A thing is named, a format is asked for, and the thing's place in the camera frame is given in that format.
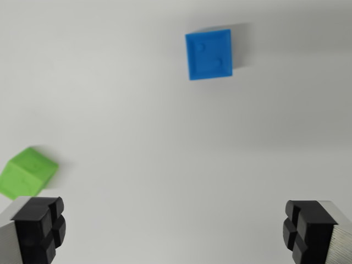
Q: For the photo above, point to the gripper right finger with black rubber pad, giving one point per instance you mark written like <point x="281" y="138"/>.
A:
<point x="316" y="233"/>

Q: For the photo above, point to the gripper left finger with black rubber pad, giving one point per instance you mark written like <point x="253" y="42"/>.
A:
<point x="33" y="233"/>

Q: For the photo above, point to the green embossed cube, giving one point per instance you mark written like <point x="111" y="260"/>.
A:
<point x="26" y="171"/>

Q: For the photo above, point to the blue embossed cube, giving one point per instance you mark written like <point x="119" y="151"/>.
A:
<point x="209" y="54"/>

